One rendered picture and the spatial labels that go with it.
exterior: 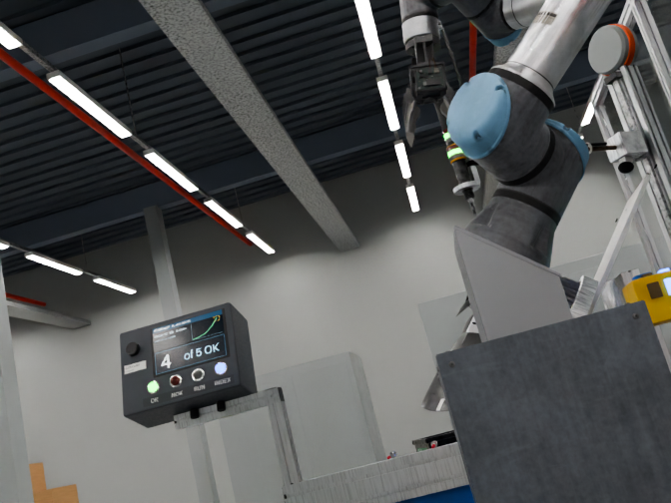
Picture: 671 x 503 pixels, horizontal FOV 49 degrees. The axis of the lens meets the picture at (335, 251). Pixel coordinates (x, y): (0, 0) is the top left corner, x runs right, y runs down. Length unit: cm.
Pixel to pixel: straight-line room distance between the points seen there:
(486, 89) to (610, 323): 38
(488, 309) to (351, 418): 799
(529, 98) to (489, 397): 44
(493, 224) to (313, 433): 809
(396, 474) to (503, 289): 52
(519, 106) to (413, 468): 74
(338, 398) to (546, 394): 809
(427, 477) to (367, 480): 12
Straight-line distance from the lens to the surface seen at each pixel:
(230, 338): 156
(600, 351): 109
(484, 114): 113
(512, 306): 115
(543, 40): 120
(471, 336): 194
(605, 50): 256
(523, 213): 120
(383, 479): 152
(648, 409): 110
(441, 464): 151
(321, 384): 917
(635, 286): 152
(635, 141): 239
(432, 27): 156
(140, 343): 164
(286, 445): 156
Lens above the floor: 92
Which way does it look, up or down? 14 degrees up
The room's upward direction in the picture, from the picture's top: 14 degrees counter-clockwise
